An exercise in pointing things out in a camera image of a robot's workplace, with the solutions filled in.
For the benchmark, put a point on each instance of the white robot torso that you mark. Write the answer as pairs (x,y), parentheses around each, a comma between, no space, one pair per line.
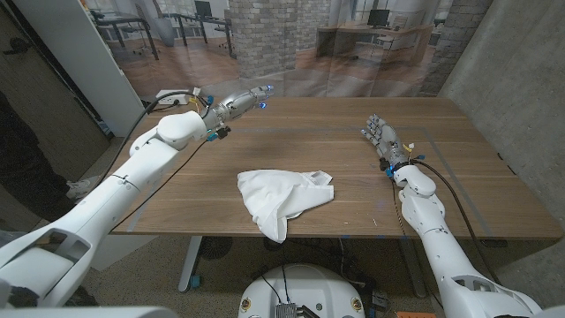
(304,287)

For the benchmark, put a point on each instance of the white power strip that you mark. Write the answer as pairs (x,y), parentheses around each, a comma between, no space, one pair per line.
(170,97)

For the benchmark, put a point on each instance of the white cloth towel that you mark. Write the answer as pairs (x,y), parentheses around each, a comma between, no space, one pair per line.
(278,194)

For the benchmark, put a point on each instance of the white cabinet panel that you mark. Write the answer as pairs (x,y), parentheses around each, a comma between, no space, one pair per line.
(88,57)

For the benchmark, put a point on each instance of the white table leg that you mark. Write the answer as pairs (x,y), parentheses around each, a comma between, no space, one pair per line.
(190,260)

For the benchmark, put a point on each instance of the black round floor fan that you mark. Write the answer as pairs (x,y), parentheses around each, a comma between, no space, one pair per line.
(215,247)

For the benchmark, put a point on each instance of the person in dark trousers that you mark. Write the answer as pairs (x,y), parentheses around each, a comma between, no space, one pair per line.
(22,168)

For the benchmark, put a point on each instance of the orange object on floor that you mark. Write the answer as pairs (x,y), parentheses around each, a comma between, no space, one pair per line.
(415,315)

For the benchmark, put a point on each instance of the printed office backdrop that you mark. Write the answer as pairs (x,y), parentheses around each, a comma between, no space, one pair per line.
(265,44)

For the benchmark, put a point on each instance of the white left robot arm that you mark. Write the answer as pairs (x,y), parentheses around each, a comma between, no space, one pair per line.
(132,176)

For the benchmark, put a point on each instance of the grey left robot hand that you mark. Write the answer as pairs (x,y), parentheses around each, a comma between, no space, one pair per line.
(240,103)

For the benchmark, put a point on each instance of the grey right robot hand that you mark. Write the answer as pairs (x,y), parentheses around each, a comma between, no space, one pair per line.
(386,141)

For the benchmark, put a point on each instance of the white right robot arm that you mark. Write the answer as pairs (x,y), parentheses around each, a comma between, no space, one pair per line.
(432,229)

